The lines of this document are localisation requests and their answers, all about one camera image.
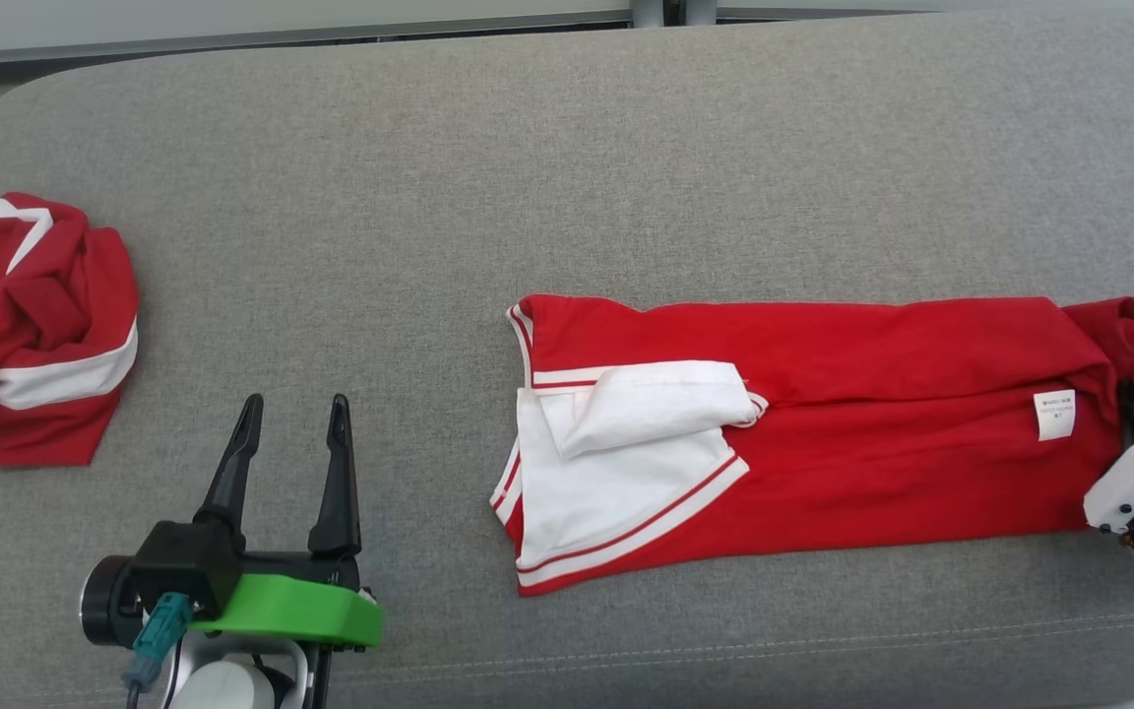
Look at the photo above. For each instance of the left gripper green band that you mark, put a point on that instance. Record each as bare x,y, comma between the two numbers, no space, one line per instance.
301,611

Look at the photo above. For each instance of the red jersey with white sleeves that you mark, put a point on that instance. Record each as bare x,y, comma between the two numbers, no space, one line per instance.
872,443

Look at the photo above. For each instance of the red shorts with white stripe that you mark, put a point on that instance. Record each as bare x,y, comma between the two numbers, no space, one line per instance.
35,315

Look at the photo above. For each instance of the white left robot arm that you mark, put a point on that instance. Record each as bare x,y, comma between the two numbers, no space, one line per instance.
232,684

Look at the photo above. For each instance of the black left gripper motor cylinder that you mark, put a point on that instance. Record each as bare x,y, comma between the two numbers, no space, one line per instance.
104,601

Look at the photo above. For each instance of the grey fabric sofa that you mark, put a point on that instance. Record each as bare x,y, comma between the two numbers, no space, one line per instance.
567,148

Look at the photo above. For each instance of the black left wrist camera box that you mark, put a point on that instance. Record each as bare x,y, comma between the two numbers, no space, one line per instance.
183,571

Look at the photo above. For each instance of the grey partition joint post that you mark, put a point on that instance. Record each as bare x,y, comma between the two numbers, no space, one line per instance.
648,12

